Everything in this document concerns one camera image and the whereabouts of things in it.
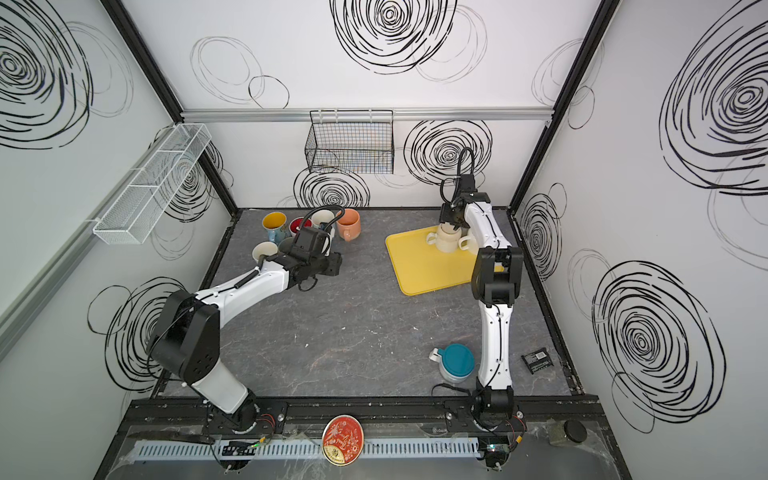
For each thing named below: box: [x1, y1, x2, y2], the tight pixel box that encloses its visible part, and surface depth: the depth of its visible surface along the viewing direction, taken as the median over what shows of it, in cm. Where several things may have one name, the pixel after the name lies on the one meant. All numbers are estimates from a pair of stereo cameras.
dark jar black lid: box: [547, 418, 587, 447], surface depth 66 cm
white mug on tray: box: [458, 227, 479, 255], surface depth 106 cm
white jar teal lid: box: [429, 343, 475, 383], surface depth 77 cm
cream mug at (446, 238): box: [426, 222, 462, 253], surface depth 104 cm
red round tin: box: [322, 414, 364, 467], surface depth 69 cm
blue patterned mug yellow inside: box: [262, 211, 290, 245], surface depth 104 cm
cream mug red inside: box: [289, 217, 313, 236], surface depth 107 cm
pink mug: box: [251, 240, 279, 265], surface depth 99 cm
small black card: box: [521, 347, 554, 375], surface depth 84 cm
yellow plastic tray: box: [385, 226, 478, 296], surface depth 109 cm
